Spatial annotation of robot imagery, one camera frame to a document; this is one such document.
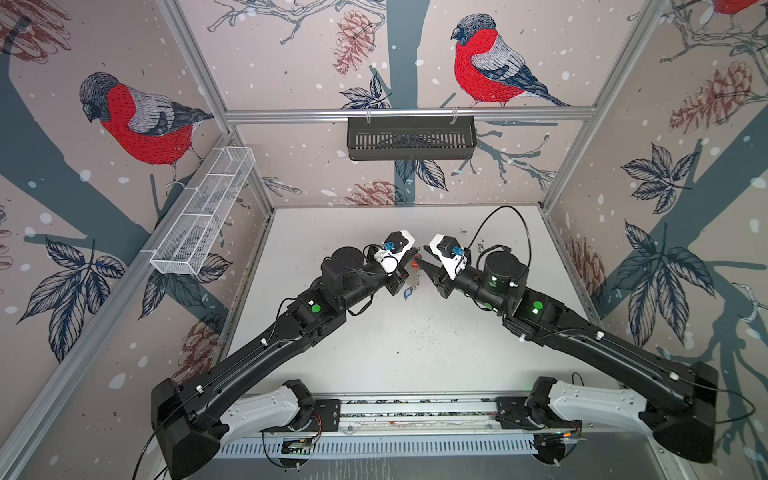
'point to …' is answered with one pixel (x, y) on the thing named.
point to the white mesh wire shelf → (186, 244)
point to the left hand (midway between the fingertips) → (414, 250)
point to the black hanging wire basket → (404, 138)
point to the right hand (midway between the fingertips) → (418, 255)
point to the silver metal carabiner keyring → (413, 277)
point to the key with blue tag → (408, 292)
